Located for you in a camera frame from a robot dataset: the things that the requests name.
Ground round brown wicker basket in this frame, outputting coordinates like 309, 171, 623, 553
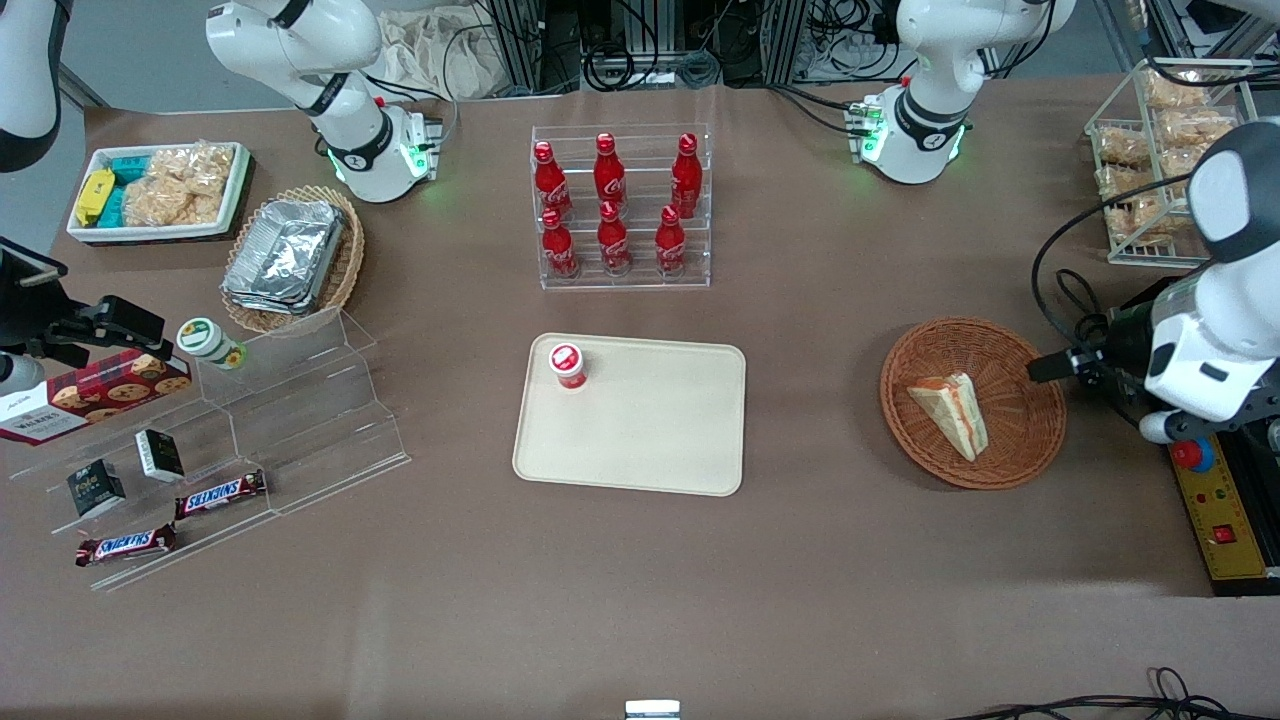
880, 317, 1068, 491

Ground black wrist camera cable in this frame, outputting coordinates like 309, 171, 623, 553
1031, 174, 1193, 351

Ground beige cloth bag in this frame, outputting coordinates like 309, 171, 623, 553
375, 8, 503, 102

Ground red tartan cookie box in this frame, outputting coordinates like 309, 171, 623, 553
0, 350, 193, 447

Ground oval wicker basket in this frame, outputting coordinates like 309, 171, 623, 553
220, 185, 366, 336

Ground black floor cables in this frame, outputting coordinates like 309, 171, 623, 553
945, 666, 1280, 720

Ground yellow black control box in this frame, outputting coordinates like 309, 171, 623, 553
1165, 405, 1280, 599

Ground yellow snack packet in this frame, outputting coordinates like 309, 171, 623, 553
75, 168, 117, 227

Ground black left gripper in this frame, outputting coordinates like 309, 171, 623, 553
1028, 285, 1166, 401

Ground small black carton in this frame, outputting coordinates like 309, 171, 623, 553
67, 460, 128, 519
135, 428, 187, 484

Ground clear bag of rice crackers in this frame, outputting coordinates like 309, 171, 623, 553
124, 143, 237, 228

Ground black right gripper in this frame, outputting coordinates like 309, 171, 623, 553
0, 240, 173, 366

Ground black base cable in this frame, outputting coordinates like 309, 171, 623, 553
360, 70, 459, 153
765, 80, 873, 137

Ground black right base cable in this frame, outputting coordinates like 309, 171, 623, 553
360, 70, 459, 153

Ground white wire rack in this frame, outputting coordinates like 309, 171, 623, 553
1085, 57, 1259, 268

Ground small red yogurt bottle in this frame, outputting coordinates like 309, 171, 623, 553
548, 342, 588, 392

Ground stack of foil containers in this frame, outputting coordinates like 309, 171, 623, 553
222, 199, 347, 317

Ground triangular wrapped sandwich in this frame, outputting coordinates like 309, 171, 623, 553
907, 372, 991, 463

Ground clear acrylic bottle rack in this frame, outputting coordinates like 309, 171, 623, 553
530, 123, 713, 292

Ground red cola bottle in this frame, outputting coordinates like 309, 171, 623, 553
540, 208, 580, 280
597, 200, 633, 277
593, 132, 629, 207
670, 132, 704, 218
655, 205, 689, 277
533, 141, 574, 217

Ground beige plastic tray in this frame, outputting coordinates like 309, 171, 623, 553
512, 333, 748, 498

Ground dark flat tray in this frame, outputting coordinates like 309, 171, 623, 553
80, 155, 257, 249

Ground black left base cable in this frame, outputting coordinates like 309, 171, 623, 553
765, 80, 873, 137

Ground green-lidded white bottle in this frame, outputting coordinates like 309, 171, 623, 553
177, 317, 247, 372

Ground white rectangular plastic bin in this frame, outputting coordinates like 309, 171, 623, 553
65, 141, 251, 244

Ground clear acrylic step shelf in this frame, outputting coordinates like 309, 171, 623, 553
10, 305, 412, 593

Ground black cable bundle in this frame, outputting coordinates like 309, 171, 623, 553
575, 0, 726, 93

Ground Snickers bar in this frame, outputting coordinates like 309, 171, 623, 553
75, 523, 178, 569
175, 470, 268, 522

